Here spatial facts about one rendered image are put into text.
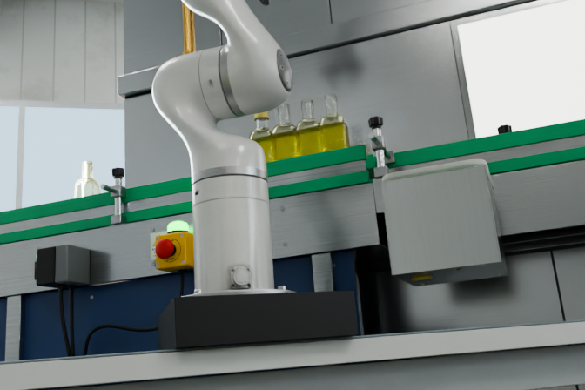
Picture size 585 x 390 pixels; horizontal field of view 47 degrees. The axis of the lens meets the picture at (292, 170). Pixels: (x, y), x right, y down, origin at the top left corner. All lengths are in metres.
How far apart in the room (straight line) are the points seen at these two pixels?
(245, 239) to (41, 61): 3.95
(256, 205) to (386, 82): 0.75
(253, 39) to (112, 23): 3.94
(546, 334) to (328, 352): 0.35
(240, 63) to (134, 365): 0.47
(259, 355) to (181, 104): 0.41
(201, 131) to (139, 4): 1.11
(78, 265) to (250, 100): 0.64
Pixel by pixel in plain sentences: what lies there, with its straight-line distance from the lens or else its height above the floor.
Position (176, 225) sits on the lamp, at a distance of 1.39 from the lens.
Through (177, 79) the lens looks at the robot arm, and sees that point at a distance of 1.10.
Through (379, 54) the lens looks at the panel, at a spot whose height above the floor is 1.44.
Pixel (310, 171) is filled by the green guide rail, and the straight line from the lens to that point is 1.38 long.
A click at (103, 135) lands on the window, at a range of 4.61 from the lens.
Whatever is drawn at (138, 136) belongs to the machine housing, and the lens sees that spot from 1.95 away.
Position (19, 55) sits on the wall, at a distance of 4.87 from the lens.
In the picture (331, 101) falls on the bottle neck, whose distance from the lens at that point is 1.55.
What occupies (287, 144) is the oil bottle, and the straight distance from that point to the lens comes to 1.53.
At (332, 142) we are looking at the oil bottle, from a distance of 1.50.
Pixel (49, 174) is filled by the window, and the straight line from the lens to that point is 4.53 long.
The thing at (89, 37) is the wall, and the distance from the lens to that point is 4.92.
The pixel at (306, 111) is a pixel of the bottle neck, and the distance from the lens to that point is 1.56.
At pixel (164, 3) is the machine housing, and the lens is 2.07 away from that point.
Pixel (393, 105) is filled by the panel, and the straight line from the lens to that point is 1.65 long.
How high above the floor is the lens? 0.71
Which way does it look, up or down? 16 degrees up
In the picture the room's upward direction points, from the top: 5 degrees counter-clockwise
